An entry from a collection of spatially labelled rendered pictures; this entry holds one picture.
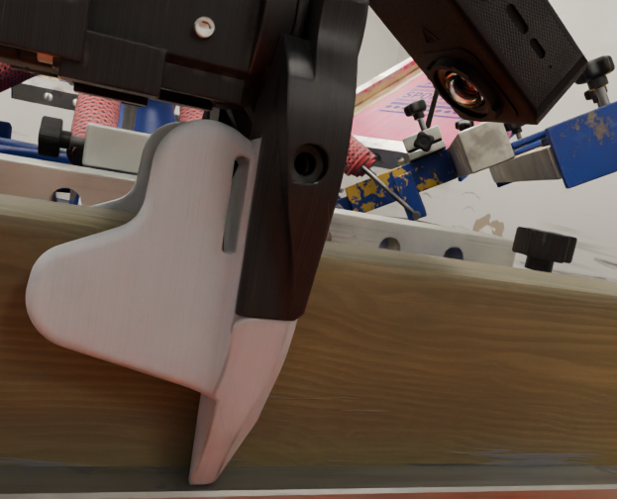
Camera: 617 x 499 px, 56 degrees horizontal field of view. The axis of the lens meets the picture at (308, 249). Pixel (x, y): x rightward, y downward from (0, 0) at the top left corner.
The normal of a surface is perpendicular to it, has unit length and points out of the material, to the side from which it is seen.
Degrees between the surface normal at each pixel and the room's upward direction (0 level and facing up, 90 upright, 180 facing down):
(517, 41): 92
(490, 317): 90
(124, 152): 90
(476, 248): 90
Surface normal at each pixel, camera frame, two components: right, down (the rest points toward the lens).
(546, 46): 0.33, 0.24
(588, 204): -0.93, -0.13
